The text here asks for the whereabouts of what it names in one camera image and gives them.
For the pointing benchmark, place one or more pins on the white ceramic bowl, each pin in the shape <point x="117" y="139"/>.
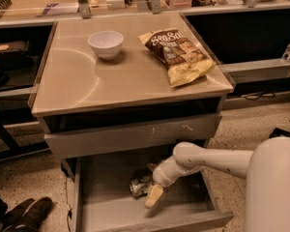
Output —
<point x="106" y="44"/>

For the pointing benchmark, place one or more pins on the closed top drawer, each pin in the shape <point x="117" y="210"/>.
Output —
<point x="78" y="143"/>

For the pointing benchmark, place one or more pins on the black office chair base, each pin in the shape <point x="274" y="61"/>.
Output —
<point x="279" y="132"/>

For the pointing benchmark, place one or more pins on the dark brown left shoe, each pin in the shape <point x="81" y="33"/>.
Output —
<point x="16" y="213"/>

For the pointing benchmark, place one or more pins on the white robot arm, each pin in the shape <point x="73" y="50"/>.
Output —
<point x="265" y="169"/>

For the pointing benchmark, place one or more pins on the dark brown shoe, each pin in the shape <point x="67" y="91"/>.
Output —
<point x="16" y="213"/>
<point x="33" y="217"/>

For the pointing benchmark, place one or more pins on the silver green 7up can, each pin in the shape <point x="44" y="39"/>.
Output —
<point x="139" y="186"/>

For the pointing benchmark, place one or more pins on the open middle drawer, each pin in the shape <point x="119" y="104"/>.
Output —
<point x="103" y="200"/>

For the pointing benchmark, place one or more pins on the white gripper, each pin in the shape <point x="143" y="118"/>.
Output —
<point x="161" y="177"/>

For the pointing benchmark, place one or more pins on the grey drawer cabinet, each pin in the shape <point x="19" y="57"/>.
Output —
<point x="79" y="91"/>

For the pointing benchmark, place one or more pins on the dark brown right shoe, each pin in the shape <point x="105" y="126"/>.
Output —
<point x="33" y="217"/>

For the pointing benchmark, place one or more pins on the black metal stand leg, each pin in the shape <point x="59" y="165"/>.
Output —
<point x="13" y="117"/>

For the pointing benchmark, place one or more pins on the brown yellow chip bag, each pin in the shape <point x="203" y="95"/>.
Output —
<point x="184" y="61"/>

